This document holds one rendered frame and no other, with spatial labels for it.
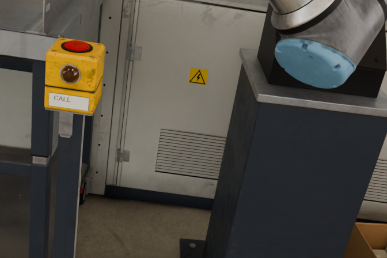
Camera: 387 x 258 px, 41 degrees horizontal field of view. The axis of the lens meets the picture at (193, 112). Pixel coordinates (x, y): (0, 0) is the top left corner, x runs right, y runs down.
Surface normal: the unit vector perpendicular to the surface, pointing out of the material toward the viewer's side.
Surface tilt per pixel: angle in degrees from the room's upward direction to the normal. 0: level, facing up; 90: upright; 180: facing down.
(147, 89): 90
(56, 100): 90
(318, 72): 133
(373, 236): 89
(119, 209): 0
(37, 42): 90
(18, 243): 0
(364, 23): 64
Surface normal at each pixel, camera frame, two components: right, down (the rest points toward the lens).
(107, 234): 0.15, -0.89
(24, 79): -0.01, 0.43
